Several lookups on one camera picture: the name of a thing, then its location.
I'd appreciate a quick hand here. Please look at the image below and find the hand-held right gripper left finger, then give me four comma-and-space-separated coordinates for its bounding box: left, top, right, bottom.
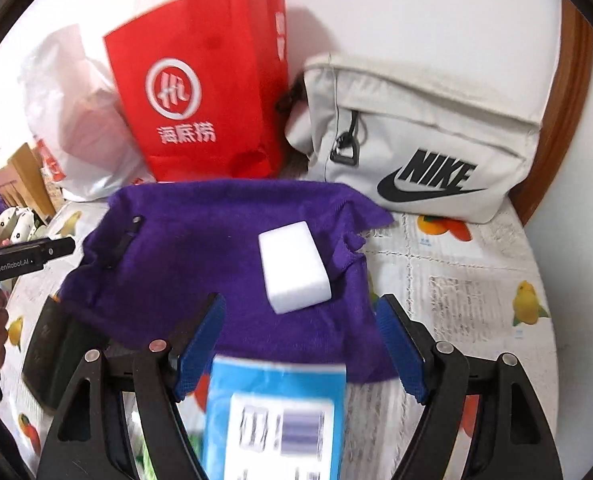
35, 292, 227, 480

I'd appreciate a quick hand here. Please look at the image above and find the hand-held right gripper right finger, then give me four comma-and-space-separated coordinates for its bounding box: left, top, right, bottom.
376, 294, 564, 480

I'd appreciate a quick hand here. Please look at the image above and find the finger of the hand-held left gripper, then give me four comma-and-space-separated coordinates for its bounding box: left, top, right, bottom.
37, 237, 77, 264

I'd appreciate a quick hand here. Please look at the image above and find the white sponge block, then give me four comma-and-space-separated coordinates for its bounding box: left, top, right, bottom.
258, 220, 333, 315

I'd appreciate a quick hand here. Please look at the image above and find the white plush toy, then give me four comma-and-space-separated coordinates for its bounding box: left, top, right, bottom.
0, 205, 52, 247

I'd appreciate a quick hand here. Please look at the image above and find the fruit-print tablecloth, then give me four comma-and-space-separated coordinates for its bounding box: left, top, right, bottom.
0, 200, 557, 480

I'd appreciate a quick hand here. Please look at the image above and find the blue packet with white label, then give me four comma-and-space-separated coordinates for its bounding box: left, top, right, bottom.
202, 355, 348, 480

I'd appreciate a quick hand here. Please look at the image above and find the purple cloth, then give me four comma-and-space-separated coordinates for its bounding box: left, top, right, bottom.
59, 179, 402, 386

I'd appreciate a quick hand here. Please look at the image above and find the black box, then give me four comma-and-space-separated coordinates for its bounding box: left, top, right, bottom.
20, 294, 110, 408

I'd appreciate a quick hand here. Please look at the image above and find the white plastic bag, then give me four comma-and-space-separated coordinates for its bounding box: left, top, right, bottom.
19, 25, 157, 203

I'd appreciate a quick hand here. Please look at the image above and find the grey zip bag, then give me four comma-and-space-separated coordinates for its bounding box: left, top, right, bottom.
284, 52, 549, 223

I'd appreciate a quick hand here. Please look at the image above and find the red paper bag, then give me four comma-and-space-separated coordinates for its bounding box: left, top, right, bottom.
103, 0, 290, 183

